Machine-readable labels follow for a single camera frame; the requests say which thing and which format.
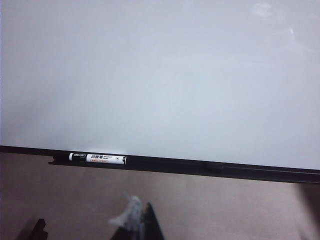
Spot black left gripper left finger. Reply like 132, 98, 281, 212
29, 218, 49, 240

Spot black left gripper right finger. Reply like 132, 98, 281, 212
109, 201, 166, 240

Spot black whiteboard pen tray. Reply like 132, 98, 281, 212
48, 153, 320, 185

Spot black marker with white label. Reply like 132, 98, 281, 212
68, 151, 128, 166

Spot white fibrous padding scrap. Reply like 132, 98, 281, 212
108, 194, 145, 230

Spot white board with black frame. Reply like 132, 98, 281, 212
0, 0, 320, 176

